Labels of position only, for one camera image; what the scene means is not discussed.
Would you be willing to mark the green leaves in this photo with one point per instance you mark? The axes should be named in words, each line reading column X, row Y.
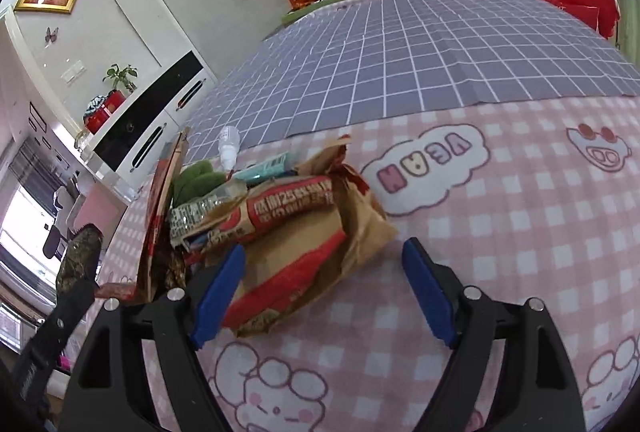
column 195, row 179

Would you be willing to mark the green tray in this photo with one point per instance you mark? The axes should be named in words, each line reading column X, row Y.
column 305, row 14

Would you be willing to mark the potted plant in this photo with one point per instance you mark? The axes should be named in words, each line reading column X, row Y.
column 120, row 79

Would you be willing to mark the brown paper bag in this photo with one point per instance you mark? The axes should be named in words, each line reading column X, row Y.
column 360, row 222

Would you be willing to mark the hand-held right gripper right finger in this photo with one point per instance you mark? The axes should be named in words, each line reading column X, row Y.
column 427, row 297

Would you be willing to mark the purple grid tablecloth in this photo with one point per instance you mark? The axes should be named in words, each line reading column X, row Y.
column 425, row 51

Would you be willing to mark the pink checked tablecloth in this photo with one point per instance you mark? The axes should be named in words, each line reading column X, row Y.
column 500, row 222

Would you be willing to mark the red white snack wrapper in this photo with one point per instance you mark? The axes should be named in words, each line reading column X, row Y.
column 280, row 212

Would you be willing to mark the butterfly wall decal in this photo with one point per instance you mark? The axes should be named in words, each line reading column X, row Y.
column 50, row 35

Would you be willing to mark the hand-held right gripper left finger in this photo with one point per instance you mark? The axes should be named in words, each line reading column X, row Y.
column 220, row 297

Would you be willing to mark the clear printed plastic wrapper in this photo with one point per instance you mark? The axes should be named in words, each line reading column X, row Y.
column 200, row 212

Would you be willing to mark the small teal white box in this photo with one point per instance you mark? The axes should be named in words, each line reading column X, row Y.
column 265, row 169

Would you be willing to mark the pink blanket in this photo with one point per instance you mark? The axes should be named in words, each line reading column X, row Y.
column 95, row 212

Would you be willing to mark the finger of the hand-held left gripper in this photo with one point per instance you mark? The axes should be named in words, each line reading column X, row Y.
column 67, row 314

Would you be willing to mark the white cabinet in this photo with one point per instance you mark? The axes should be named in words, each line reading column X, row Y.
column 150, row 111

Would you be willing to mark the white wall switch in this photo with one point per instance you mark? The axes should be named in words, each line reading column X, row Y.
column 74, row 70

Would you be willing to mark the red cardboard box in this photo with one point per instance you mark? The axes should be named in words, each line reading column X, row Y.
column 161, row 212

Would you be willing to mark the small clear plastic bottle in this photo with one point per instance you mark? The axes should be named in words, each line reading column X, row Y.
column 229, row 146

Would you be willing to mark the dark patterned wrapper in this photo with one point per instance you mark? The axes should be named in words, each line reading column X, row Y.
column 80, row 252

